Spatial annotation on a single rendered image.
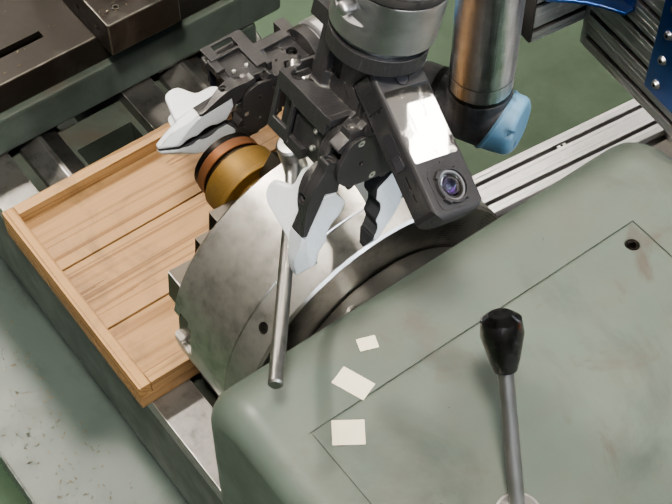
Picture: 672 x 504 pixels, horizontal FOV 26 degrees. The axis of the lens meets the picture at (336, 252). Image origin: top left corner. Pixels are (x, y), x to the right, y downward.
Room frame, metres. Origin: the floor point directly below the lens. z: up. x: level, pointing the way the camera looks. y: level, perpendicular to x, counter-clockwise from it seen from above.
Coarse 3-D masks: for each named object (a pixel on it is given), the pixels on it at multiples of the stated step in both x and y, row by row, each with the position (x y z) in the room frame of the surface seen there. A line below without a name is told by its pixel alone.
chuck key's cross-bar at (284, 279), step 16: (288, 64) 0.89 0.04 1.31; (288, 176) 0.77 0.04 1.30; (288, 272) 0.67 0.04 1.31; (288, 288) 0.65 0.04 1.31; (288, 304) 0.63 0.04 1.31; (288, 320) 0.62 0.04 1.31; (272, 336) 0.60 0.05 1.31; (272, 352) 0.59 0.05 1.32; (272, 368) 0.57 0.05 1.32; (272, 384) 0.56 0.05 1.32
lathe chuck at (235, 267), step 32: (256, 192) 0.81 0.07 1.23; (352, 192) 0.80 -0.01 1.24; (224, 224) 0.79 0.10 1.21; (256, 224) 0.78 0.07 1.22; (224, 256) 0.76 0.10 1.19; (256, 256) 0.75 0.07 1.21; (192, 288) 0.76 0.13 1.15; (224, 288) 0.74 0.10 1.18; (256, 288) 0.73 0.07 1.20; (192, 320) 0.74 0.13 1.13; (224, 320) 0.72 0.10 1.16; (192, 352) 0.73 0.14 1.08; (224, 352) 0.70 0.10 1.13; (224, 384) 0.69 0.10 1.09
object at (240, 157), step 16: (224, 144) 0.96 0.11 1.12; (240, 144) 0.96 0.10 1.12; (256, 144) 0.97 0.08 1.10; (208, 160) 0.95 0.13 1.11; (224, 160) 0.94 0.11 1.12; (240, 160) 0.94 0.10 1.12; (256, 160) 0.94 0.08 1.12; (208, 176) 0.94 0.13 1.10; (224, 176) 0.92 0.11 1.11; (240, 176) 0.91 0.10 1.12; (256, 176) 0.92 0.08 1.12; (208, 192) 0.92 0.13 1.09; (224, 192) 0.91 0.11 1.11; (240, 192) 0.91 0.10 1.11
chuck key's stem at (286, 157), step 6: (276, 144) 0.79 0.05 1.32; (282, 144) 0.79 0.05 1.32; (282, 150) 0.79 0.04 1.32; (288, 150) 0.79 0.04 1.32; (282, 156) 0.78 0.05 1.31; (288, 156) 0.78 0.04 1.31; (294, 156) 0.78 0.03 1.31; (282, 162) 0.79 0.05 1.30; (288, 162) 0.78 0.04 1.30; (294, 162) 0.78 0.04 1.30; (300, 162) 0.79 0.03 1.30; (306, 162) 0.79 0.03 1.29; (300, 168) 0.79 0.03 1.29
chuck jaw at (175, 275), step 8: (232, 200) 0.90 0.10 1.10; (216, 208) 0.89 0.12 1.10; (224, 208) 0.89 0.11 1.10; (216, 216) 0.88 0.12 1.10; (208, 232) 0.86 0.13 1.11; (200, 240) 0.85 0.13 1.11; (184, 264) 0.82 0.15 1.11; (168, 272) 0.81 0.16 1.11; (176, 272) 0.81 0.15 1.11; (184, 272) 0.81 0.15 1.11; (168, 280) 0.81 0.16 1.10; (176, 280) 0.80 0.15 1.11; (176, 288) 0.79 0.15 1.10; (176, 296) 0.79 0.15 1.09; (184, 320) 0.76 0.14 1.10; (184, 328) 0.76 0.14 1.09
